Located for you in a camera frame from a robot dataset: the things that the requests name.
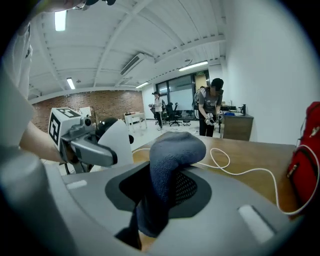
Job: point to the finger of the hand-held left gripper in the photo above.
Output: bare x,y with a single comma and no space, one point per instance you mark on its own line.
95,152

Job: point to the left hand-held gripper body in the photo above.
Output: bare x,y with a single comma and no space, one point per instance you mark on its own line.
67,125

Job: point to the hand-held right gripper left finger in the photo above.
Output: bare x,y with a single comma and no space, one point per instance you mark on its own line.
100,200

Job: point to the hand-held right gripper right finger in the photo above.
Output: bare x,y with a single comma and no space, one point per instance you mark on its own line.
225,212

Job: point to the blue cloth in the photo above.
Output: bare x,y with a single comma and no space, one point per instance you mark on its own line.
172,155

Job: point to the person's left forearm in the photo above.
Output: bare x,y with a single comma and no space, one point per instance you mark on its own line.
37,147

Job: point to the ceiling tube light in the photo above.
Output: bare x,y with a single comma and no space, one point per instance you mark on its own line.
60,20
142,85
193,66
71,83

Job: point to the white table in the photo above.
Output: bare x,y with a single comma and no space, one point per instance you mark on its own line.
135,117

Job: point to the person's beige shirt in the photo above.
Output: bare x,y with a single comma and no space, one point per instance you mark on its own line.
17,75

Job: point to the black office chair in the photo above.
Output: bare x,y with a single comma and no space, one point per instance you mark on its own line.
167,111
176,113

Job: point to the dark wooden cabinet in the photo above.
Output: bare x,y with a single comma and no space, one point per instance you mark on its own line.
237,127

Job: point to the ceiling air conditioner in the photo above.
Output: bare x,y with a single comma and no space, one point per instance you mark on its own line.
132,63

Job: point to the red bag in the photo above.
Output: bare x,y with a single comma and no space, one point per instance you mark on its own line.
307,162

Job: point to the small blue pack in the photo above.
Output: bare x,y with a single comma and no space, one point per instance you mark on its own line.
229,114

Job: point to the glass partition with door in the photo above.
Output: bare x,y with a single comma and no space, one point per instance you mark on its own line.
180,92

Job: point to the black desk stand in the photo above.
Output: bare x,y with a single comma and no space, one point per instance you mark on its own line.
242,109

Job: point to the person's head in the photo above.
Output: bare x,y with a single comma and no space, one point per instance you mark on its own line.
62,5

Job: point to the black head camera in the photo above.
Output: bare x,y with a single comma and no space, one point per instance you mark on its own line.
100,2

